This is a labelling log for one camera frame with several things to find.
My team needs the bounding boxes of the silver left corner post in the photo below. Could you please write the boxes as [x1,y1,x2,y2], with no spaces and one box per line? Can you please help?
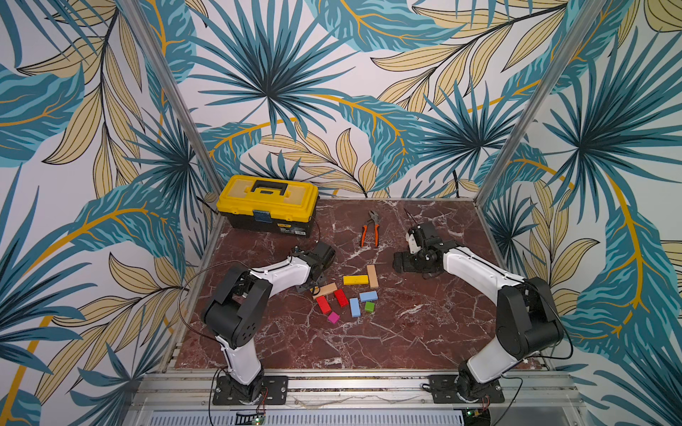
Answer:
[115,0,227,195]

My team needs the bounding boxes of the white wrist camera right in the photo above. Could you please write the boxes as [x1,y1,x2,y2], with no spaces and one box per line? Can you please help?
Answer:
[407,234,421,255]

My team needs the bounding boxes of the yellow black toolbox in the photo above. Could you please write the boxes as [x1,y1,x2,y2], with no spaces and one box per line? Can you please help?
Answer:
[217,175,319,237]

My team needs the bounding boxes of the light blue upright block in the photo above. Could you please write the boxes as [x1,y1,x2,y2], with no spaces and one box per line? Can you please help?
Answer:
[349,298,362,318]

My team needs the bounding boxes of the light blue flat block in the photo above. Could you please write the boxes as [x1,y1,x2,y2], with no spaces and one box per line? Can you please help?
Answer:
[359,291,378,303]

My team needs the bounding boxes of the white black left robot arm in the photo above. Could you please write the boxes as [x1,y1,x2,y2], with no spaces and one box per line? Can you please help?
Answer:
[202,242,336,401]

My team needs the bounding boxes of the red block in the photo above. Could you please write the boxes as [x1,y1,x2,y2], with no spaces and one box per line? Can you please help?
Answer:
[333,289,350,307]
[315,296,332,315]

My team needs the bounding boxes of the natural wood long block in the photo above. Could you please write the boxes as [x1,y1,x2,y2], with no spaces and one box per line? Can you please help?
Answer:
[367,264,379,289]

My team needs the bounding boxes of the yellow long block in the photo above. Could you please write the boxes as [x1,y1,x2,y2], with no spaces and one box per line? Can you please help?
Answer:
[343,274,369,286]

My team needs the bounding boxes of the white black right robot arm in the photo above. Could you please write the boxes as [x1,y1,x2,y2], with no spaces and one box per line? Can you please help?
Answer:
[394,222,565,403]

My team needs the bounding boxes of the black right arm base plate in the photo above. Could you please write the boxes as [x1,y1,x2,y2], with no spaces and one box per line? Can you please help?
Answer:
[421,375,504,404]

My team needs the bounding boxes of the silver aluminium corner post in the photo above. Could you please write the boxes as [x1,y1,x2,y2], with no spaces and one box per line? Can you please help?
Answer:
[474,0,607,208]

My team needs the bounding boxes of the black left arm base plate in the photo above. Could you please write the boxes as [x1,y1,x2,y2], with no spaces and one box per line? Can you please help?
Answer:
[211,376,289,406]

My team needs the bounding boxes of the orange groove joint pliers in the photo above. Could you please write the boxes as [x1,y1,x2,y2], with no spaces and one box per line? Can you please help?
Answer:
[361,211,380,248]

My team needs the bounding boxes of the aluminium front rail frame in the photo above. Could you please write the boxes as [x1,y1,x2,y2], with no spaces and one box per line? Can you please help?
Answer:
[123,369,591,425]

